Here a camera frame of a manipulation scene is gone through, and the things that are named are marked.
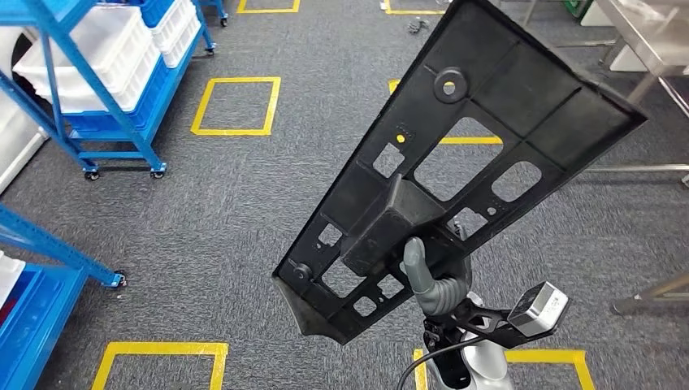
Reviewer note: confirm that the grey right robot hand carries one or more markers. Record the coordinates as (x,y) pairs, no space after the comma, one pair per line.
(415,264)

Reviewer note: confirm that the black plastic mounting panel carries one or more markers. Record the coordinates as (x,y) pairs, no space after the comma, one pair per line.
(387,226)

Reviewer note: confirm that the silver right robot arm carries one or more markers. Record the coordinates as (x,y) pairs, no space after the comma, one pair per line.
(449,296)

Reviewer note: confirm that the blue metal shelf rack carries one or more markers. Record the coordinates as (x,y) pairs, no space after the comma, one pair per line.
(54,245)
(118,157)
(215,8)

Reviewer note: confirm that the small dark metal object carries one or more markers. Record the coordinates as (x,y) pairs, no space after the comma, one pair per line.
(418,25)

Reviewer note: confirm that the green box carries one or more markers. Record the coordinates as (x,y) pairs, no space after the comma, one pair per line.
(576,6)

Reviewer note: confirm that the stainless steel side table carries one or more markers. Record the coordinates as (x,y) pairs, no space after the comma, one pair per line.
(646,32)

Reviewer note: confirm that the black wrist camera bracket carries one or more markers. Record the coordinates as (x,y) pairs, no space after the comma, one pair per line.
(484,325)

